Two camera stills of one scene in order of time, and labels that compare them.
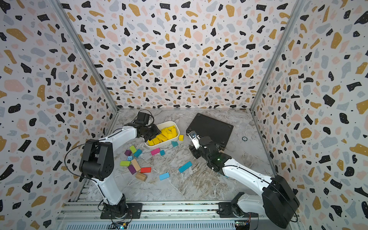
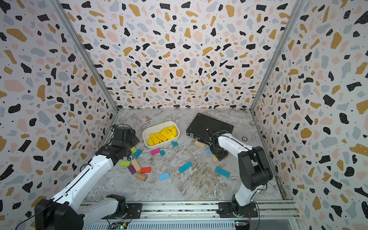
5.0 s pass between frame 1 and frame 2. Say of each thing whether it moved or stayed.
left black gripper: moved
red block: stayed
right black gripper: moved
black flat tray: stayed
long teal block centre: stayed
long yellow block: stayed
